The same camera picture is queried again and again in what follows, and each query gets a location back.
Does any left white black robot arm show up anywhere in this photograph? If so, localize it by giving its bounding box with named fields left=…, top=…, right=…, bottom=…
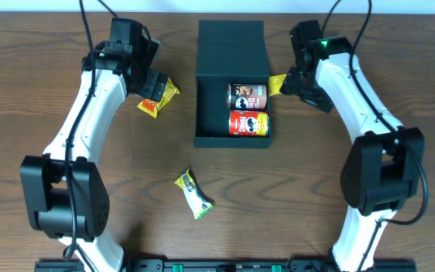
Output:
left=20, top=39, right=168, bottom=271

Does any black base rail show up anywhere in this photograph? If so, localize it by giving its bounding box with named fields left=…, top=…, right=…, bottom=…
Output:
left=33, top=259, right=417, bottom=272

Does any small yellow snack packet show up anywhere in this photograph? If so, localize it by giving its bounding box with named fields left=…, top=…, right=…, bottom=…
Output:
left=268, top=73, right=287, bottom=97

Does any black gift box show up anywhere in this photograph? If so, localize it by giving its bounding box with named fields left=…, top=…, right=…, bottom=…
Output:
left=193, top=20, right=272, bottom=148

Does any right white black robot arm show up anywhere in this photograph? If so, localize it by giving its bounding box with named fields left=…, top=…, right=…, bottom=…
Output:
left=282, top=34, right=424, bottom=271

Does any green white snack packet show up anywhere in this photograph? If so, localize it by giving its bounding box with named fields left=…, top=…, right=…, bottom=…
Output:
left=174, top=168, right=214, bottom=220

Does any dark brown Pringles can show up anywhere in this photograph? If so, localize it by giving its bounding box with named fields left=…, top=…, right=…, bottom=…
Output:
left=227, top=84, right=267, bottom=110

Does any red Pringles can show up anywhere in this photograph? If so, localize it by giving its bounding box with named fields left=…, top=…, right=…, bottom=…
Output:
left=229, top=110, right=270, bottom=137

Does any yellow peanut butter sandwich packet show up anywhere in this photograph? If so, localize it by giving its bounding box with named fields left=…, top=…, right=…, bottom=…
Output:
left=137, top=78, right=180, bottom=118

